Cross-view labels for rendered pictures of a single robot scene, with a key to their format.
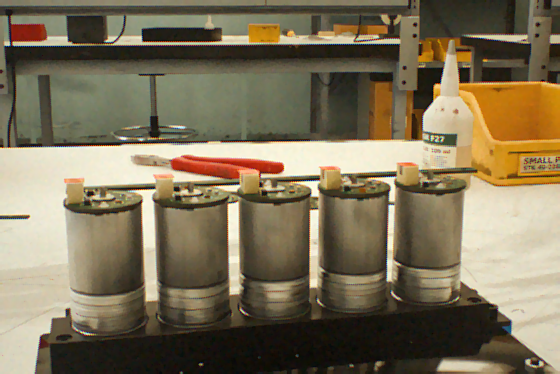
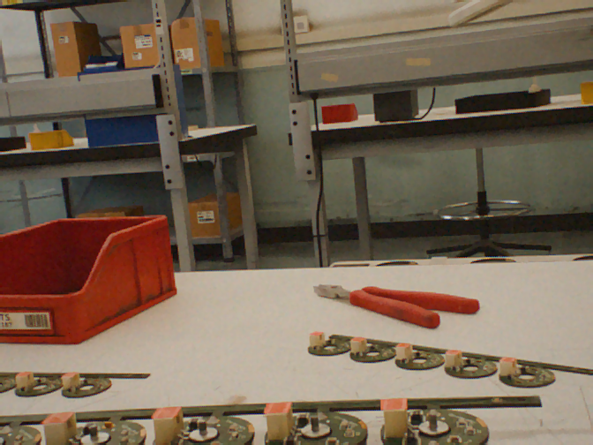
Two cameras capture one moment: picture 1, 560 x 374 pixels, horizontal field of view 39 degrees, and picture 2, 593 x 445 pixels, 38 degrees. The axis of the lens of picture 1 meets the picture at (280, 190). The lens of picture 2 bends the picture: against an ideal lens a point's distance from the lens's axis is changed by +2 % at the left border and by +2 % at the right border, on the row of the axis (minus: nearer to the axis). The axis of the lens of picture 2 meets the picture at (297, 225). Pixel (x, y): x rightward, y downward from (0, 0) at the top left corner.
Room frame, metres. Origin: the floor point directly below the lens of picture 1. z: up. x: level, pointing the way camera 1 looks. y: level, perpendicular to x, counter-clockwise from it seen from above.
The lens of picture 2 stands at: (0.08, -0.10, 0.90)
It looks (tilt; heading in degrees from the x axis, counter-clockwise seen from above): 9 degrees down; 23
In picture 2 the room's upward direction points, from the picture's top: 6 degrees counter-clockwise
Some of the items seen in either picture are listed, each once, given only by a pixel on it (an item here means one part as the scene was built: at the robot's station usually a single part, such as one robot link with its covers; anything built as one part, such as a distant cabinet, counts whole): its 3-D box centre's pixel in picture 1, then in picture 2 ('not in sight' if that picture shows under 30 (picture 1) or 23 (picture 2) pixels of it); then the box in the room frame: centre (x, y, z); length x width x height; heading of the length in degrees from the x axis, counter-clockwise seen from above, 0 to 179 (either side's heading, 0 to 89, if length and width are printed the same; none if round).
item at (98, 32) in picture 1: (87, 28); (396, 104); (2.66, 0.64, 0.80); 0.15 x 0.12 x 0.10; 7
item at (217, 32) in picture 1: (182, 34); (502, 101); (2.76, 0.34, 0.77); 0.24 x 0.16 x 0.04; 81
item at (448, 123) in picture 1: (448, 115); not in sight; (0.53, -0.11, 0.80); 0.03 x 0.03 x 0.10
